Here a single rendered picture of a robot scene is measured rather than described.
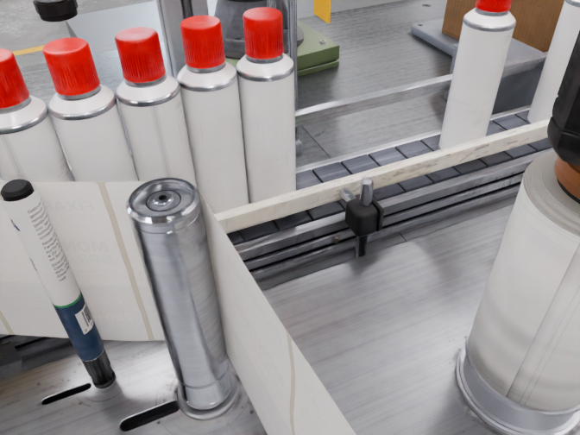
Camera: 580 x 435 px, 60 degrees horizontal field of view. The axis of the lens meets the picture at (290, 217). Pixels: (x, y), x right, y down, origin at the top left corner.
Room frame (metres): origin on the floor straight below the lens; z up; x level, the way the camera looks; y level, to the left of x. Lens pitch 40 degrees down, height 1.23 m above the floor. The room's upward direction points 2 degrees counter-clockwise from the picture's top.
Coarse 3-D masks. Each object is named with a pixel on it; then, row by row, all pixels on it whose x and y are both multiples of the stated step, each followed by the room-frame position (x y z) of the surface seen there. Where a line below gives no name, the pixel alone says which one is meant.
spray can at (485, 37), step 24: (480, 0) 0.52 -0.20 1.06; (504, 0) 0.51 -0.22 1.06; (480, 24) 0.51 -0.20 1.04; (504, 24) 0.51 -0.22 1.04; (480, 48) 0.51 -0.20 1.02; (504, 48) 0.51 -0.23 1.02; (456, 72) 0.53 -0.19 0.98; (480, 72) 0.51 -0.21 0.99; (456, 96) 0.52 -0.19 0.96; (480, 96) 0.50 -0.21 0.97; (456, 120) 0.51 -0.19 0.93; (480, 120) 0.51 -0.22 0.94; (456, 144) 0.51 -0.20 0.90
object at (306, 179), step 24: (504, 120) 0.60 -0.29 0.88; (408, 144) 0.55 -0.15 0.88; (432, 144) 0.54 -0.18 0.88; (528, 144) 0.54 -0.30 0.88; (336, 168) 0.50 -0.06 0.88; (360, 168) 0.49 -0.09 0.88; (456, 168) 0.49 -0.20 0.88; (480, 168) 0.49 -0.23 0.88; (384, 192) 0.45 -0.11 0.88; (288, 216) 0.41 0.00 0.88; (312, 216) 0.41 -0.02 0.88; (240, 240) 0.38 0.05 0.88
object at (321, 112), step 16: (512, 64) 0.59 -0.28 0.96; (528, 64) 0.60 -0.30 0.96; (544, 64) 0.61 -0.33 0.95; (432, 80) 0.55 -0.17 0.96; (448, 80) 0.55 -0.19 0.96; (368, 96) 0.52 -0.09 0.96; (384, 96) 0.52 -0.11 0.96; (400, 96) 0.53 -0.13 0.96; (416, 96) 0.54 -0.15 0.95; (304, 112) 0.48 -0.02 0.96; (320, 112) 0.49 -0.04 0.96; (336, 112) 0.50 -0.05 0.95; (352, 112) 0.50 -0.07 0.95
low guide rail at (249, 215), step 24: (480, 144) 0.49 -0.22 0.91; (504, 144) 0.50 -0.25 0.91; (384, 168) 0.44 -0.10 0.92; (408, 168) 0.45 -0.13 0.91; (432, 168) 0.46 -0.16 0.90; (288, 192) 0.41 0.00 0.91; (312, 192) 0.41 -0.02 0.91; (336, 192) 0.41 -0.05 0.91; (216, 216) 0.37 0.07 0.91; (240, 216) 0.37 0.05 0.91; (264, 216) 0.38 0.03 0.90
